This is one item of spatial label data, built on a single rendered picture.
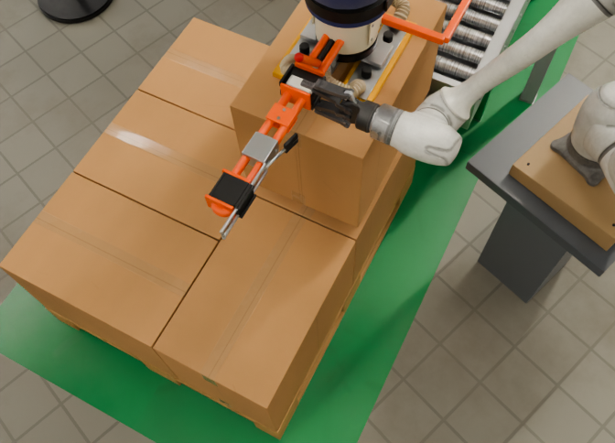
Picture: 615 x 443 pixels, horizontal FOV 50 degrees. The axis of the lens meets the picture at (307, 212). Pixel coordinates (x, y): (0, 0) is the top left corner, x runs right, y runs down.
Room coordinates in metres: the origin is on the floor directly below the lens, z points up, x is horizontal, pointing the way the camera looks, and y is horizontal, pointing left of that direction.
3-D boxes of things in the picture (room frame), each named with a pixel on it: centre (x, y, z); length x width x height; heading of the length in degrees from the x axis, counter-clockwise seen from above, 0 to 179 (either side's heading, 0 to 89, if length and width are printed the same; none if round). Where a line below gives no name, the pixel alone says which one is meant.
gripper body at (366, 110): (0.95, -0.14, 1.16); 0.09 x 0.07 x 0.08; 59
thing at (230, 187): (0.75, 0.18, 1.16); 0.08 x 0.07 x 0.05; 149
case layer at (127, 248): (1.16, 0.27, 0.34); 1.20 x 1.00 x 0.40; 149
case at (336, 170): (1.26, -0.13, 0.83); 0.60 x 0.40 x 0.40; 150
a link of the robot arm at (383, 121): (0.91, -0.20, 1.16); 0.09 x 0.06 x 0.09; 149
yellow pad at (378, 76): (1.21, -0.22, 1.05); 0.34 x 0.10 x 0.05; 149
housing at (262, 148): (0.86, 0.10, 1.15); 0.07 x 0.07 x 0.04; 59
